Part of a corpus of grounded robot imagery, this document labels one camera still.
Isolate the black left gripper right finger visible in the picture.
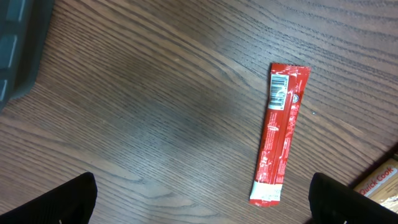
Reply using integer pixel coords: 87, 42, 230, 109
308, 172, 397, 224

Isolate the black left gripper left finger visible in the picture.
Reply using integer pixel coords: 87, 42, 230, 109
1, 172, 98, 224

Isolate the orange long noodle package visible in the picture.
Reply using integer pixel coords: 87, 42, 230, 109
354, 154, 398, 213

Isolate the red snack stick packet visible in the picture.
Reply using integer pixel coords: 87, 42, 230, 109
249, 63, 311, 207

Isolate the grey plastic mesh basket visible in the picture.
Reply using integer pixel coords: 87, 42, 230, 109
1, 0, 55, 109

